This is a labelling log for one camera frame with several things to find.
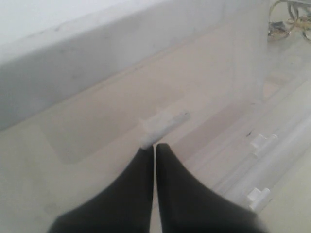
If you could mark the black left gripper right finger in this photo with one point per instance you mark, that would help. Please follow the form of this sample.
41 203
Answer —
187 206

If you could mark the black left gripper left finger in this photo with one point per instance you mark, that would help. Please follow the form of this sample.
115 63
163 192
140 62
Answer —
125 206

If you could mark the gold keychain with black strap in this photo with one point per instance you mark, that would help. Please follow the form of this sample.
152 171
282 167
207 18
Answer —
287 17

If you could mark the white plastic drawer cabinet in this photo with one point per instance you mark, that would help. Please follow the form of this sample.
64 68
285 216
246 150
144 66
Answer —
47 67

